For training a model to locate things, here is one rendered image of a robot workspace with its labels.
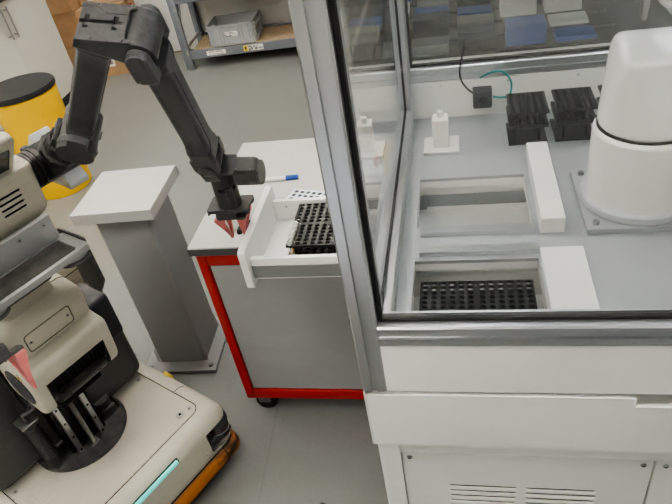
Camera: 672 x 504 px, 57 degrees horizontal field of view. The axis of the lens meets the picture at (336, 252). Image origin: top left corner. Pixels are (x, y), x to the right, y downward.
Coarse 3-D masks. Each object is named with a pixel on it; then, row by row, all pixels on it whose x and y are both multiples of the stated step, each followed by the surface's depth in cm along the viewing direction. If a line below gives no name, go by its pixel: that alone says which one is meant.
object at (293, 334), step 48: (288, 144) 217; (240, 192) 196; (288, 192) 192; (192, 240) 179; (240, 240) 175; (240, 288) 185; (288, 288) 182; (336, 288) 179; (240, 336) 198; (288, 336) 195; (336, 336) 192; (288, 384) 210; (336, 384) 206
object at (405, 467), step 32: (384, 448) 112; (416, 448) 111; (448, 448) 110; (480, 448) 108; (512, 448) 107; (416, 480) 118; (448, 480) 117; (480, 480) 115; (512, 480) 114; (544, 480) 112; (576, 480) 111; (608, 480) 110; (640, 480) 108
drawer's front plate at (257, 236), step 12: (264, 192) 161; (264, 204) 157; (252, 216) 153; (264, 216) 157; (252, 228) 148; (264, 228) 156; (252, 240) 147; (264, 240) 156; (240, 252) 142; (252, 252) 147; (264, 252) 156; (240, 264) 144; (252, 276) 146
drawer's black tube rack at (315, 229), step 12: (312, 204) 158; (324, 204) 158; (312, 216) 154; (324, 216) 153; (300, 228) 150; (312, 228) 150; (324, 228) 150; (300, 240) 147; (312, 240) 151; (324, 240) 145; (300, 252) 148; (312, 252) 147; (324, 252) 146
